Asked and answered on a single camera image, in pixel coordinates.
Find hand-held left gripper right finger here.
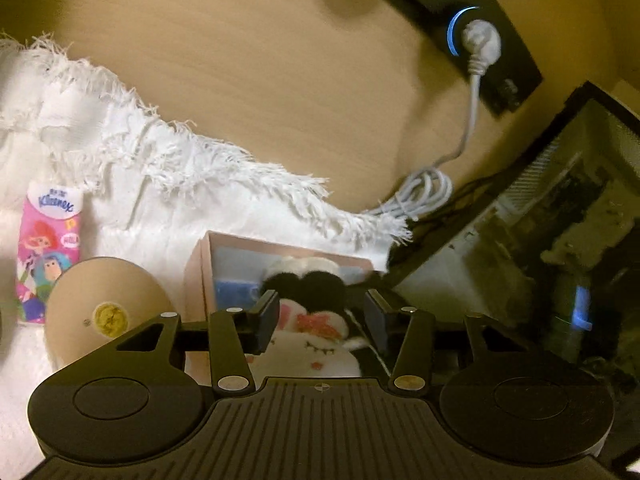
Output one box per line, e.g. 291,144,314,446
364,290,523,393

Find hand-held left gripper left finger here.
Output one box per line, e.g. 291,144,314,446
115,290,281,393

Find white bunny plush toy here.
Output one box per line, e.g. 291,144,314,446
247,297,371,378

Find black plush toy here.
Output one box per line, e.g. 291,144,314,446
260,270,386,311

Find pink cardboard box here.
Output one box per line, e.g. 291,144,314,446
182,230,391,386

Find round tan disc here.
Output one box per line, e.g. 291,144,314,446
44,257,178,368

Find white fringed blanket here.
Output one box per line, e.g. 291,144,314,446
0,32,413,466

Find glass-sided computer case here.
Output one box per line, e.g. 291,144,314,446
387,80,640,461

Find pink cartoon tissue pack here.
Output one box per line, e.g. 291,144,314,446
15,180,86,326

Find white power cable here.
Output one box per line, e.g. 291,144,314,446
360,19,502,223

